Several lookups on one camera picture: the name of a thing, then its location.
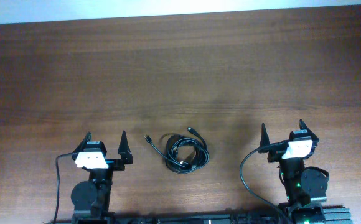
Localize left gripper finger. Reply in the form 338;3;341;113
118;131;133;164
73;132;91;156

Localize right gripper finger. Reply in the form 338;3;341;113
299;119;319;142
258;123;270;153

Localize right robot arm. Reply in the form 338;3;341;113
258;120;329;223

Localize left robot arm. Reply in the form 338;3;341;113
71;132;133;224

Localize right camera cable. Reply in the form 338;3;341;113
239;142;293;224

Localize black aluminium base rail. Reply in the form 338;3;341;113
51;207;352;224

